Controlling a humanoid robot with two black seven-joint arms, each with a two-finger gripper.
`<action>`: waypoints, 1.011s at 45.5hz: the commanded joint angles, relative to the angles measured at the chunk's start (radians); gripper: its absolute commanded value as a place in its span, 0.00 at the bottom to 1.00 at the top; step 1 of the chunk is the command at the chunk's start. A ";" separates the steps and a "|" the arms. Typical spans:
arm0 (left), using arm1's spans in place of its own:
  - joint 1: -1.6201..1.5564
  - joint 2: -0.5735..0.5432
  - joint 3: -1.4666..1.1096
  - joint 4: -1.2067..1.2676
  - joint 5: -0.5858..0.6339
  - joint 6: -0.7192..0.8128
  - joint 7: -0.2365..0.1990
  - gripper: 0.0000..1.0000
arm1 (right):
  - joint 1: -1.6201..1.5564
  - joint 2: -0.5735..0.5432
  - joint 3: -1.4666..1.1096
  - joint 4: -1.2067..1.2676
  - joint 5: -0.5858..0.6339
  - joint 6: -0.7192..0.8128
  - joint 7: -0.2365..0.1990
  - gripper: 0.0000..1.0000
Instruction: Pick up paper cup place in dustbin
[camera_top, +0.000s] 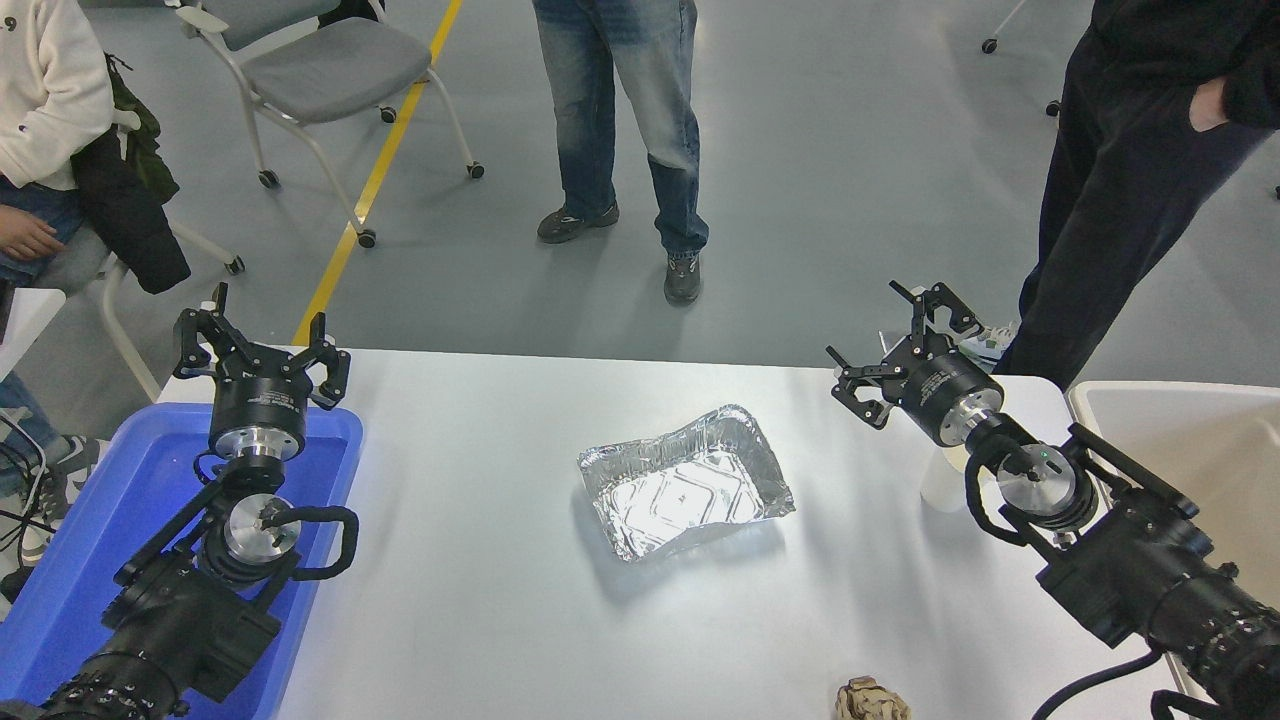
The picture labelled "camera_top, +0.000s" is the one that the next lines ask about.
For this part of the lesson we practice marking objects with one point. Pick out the grey wheeled chair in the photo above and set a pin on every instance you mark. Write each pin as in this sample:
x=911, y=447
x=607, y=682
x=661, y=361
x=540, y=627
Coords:
x=330, y=60

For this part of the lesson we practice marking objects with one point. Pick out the crumpled tan paper ball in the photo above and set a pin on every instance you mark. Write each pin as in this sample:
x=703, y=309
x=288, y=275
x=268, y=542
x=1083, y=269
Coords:
x=872, y=702

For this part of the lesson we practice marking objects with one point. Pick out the large pale bin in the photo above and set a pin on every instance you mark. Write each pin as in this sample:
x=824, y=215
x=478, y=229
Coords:
x=1200, y=450

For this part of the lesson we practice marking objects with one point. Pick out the white-framed chair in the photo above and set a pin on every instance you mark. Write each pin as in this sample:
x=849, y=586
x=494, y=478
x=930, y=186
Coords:
x=125, y=330

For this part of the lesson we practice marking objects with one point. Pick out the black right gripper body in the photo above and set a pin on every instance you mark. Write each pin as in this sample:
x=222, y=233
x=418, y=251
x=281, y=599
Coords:
x=940, y=390

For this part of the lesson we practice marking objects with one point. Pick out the silver foil tray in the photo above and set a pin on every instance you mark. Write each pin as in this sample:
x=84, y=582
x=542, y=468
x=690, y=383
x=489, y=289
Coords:
x=680, y=485

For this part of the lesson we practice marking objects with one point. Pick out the seated person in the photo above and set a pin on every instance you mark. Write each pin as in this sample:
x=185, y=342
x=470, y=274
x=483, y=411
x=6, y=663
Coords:
x=45, y=90

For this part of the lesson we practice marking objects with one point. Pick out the standing person's hand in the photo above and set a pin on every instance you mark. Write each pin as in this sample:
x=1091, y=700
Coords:
x=1208, y=105

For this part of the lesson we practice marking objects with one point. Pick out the standing person in jeans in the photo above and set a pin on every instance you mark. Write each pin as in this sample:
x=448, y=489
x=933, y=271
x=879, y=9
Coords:
x=610, y=100

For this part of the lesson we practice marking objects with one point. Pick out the blue plastic tray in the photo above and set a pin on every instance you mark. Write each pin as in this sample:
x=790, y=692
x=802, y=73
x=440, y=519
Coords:
x=120, y=480

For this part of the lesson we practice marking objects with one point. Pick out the dark jacket on chair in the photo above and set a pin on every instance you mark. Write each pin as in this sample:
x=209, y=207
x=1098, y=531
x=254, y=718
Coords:
x=125, y=210

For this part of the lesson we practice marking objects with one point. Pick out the seated person's hand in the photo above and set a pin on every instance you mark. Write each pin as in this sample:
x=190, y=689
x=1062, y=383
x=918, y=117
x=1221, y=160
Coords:
x=25, y=235

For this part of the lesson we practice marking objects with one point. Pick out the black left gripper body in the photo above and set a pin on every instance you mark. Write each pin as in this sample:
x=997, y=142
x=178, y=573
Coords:
x=258, y=400

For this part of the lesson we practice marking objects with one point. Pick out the standing person in dark clothes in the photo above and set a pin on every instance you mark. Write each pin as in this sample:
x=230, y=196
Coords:
x=1120, y=200

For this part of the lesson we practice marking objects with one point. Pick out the white chair leg with caster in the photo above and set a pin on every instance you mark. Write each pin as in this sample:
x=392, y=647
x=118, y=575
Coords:
x=1000, y=28

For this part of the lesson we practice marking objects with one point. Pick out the white paper cup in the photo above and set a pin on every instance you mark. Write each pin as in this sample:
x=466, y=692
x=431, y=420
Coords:
x=942, y=485

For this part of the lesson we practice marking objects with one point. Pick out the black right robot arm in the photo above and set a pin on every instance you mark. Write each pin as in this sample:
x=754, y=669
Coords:
x=1130, y=570

